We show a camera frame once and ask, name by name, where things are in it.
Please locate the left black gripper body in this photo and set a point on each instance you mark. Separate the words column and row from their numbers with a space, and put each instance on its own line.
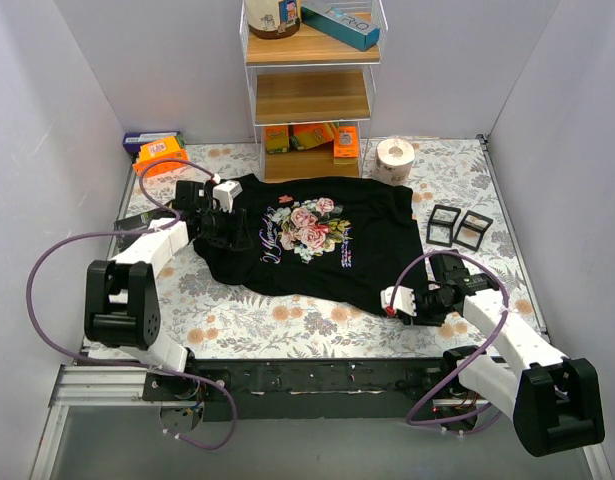
column 232, row 226

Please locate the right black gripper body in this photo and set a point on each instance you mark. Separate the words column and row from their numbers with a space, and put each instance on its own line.
column 418, row 308

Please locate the black floral print t-shirt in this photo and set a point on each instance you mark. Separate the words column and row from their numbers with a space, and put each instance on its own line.
column 334, row 238

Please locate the white wire wooden shelf rack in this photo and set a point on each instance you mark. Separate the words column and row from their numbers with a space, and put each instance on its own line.
column 311, row 77

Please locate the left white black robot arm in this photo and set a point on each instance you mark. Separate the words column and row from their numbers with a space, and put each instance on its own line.
column 122, row 308

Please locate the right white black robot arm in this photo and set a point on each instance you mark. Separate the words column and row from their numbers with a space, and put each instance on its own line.
column 553, row 401

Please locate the black green product box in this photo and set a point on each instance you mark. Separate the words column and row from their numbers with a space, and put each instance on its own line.
column 136, row 222

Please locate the floral patterned table mat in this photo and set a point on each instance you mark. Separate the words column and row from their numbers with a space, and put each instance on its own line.
column 217, row 321

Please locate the orange box on mat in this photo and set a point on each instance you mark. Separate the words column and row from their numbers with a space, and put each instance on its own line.
column 168, row 151

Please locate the yellow green sponge pack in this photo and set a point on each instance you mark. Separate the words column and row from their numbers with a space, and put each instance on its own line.
column 277, row 139

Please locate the orange card box on shelf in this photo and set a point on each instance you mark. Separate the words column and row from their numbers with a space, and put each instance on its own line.
column 346, row 145

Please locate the toilet paper roll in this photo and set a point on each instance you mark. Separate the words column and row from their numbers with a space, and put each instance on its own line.
column 393, row 161

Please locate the cream brown cartoon canister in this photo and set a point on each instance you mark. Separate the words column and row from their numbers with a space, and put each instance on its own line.
column 273, row 19

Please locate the teal rectangular box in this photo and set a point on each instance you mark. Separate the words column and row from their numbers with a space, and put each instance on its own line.
column 347, row 28

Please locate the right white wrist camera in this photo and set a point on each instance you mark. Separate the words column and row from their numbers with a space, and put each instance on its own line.
column 399, row 300

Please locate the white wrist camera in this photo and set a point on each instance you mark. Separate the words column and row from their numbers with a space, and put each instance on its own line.
column 399, row 300
column 225, row 193

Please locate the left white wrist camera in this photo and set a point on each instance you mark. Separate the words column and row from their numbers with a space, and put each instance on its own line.
column 225, row 193

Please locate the black frame right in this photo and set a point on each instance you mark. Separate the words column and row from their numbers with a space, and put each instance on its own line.
column 471, row 230

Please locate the black frame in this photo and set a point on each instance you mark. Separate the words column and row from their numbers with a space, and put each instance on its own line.
column 440, row 226
column 471, row 230

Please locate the black frame left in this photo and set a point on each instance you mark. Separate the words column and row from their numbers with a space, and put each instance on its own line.
column 440, row 226

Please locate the purple box at wall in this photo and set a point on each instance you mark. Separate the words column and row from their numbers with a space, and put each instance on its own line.
column 132, row 142

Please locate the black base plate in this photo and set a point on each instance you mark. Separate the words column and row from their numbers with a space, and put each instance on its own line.
column 323, row 388

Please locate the aluminium rail frame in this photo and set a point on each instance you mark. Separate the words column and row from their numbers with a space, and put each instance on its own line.
column 99, row 429

